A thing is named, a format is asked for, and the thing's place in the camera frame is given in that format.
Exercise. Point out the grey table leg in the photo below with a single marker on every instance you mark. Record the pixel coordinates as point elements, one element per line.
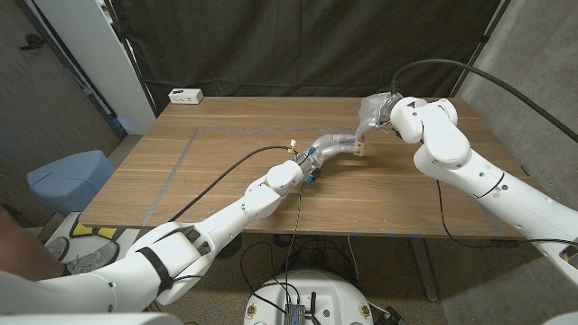
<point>424,271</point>

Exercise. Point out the white power strip box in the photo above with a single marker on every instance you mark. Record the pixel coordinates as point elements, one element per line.
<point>185,95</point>

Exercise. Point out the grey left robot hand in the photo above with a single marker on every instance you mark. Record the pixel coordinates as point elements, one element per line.
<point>326,146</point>

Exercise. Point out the white cabinet panel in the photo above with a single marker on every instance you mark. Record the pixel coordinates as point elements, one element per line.
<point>99,58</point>

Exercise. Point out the blue-grey padded stool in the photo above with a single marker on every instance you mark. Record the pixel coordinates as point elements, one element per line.
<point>68,180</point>

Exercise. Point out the dark door frame rail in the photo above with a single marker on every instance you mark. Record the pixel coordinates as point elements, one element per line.
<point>90,91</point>

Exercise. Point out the grey sneaker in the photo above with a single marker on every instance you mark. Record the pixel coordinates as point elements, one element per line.
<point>56,248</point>
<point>92,259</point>

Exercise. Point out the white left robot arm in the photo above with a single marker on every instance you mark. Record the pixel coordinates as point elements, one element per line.
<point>203,234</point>

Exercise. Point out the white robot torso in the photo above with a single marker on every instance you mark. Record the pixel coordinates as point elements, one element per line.
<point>325,289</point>

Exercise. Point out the grey electronics box on torso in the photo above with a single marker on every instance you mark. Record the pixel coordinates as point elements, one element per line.
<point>293,314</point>

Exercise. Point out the black connector beside torso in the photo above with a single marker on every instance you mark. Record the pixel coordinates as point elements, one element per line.
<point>393,317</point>

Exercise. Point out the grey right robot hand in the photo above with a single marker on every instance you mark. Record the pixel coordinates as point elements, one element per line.
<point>374,110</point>

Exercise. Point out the small wooden block with holes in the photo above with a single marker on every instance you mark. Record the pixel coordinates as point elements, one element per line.
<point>359,148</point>

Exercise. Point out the black backdrop stand pole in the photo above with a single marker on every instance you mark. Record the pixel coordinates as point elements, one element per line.
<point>478,45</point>
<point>131,58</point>

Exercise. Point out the black antenna on torso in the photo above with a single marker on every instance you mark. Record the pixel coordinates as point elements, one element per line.
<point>312,304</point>

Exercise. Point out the person's bare leg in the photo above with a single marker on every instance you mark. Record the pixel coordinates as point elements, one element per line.
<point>22,253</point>

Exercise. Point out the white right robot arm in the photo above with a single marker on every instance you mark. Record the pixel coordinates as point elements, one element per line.
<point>474,176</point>

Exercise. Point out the black backdrop curtain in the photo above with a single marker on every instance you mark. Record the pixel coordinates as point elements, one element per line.
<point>293,45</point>

